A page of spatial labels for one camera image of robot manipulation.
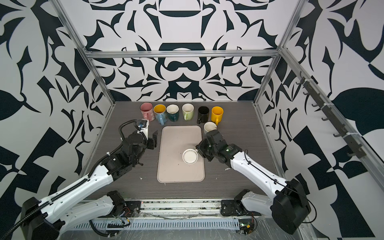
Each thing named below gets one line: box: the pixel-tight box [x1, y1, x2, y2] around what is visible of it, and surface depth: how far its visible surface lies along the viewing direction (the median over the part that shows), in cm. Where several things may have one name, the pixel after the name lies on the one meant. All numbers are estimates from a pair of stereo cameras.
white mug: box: [182, 148, 199, 165], surface depth 79 cm
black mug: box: [197, 106, 210, 125], surface depth 106 cm
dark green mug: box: [166, 104, 180, 122], surface depth 104 cm
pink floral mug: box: [140, 102, 156, 122], surface depth 104 cm
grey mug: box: [203, 121, 218, 135], surface depth 97 cm
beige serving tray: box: [157, 125, 205, 183], surface depth 91 cm
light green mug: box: [182, 103, 195, 121], surface depth 107 cm
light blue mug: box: [153, 103, 168, 126], surface depth 103 cm
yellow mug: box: [211, 106, 224, 126], surface depth 105 cm
